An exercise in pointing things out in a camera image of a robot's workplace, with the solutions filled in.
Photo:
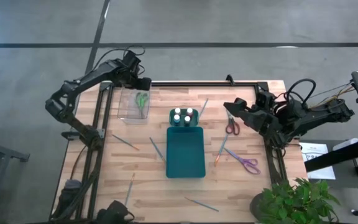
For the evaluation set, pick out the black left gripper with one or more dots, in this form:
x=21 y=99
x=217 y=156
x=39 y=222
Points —
x=126 y=74

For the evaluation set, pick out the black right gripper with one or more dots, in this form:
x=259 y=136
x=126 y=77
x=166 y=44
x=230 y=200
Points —
x=267 y=119

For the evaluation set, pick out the thin blue paintbrush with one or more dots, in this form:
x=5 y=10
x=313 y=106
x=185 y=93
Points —
x=221 y=150
x=203 y=109
x=202 y=204
x=125 y=142
x=158 y=150

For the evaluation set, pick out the orange paint bottle white cap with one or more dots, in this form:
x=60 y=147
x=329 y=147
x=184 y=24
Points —
x=177 y=110

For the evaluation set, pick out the teal paint bottle pale cap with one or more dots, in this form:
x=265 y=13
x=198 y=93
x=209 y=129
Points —
x=176 y=118

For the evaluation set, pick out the red and black paint bottle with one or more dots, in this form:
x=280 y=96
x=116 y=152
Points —
x=190 y=111

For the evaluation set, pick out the black paint bottle white cap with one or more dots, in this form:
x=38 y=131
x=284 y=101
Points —
x=187 y=119

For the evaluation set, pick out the large teal plastic bin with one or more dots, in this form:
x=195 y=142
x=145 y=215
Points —
x=185 y=152

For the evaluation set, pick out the grey pencil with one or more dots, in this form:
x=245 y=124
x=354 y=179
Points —
x=129 y=190

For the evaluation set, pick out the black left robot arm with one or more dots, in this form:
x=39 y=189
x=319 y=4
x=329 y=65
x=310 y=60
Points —
x=85 y=79

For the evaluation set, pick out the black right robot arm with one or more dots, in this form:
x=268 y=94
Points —
x=322 y=113

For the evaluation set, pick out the clear plastic bin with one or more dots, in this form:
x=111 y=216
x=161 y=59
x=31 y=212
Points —
x=126 y=109

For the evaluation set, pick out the small green plastic bin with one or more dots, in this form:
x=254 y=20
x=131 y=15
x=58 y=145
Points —
x=196 y=118

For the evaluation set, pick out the white paper sheet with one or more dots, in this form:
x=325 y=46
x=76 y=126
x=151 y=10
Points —
x=319 y=152

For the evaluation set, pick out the black plant pot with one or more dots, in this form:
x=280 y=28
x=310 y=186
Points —
x=254 y=205

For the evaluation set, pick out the black desk strut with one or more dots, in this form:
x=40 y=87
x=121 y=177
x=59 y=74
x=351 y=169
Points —
x=337 y=155

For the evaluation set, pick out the green leafy plant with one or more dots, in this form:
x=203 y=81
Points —
x=297 y=202

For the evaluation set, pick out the white container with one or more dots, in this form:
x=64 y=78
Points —
x=346 y=143

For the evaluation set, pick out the grey metal stand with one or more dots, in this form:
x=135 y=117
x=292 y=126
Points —
x=2 y=152

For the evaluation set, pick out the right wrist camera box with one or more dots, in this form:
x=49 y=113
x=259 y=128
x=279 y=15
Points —
x=264 y=97

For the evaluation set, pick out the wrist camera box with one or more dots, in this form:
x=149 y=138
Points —
x=264 y=97
x=132 y=59

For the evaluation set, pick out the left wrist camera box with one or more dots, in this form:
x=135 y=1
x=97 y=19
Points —
x=132 y=59

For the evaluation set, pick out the black frame clamp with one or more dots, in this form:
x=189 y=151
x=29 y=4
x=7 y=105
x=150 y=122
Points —
x=229 y=80

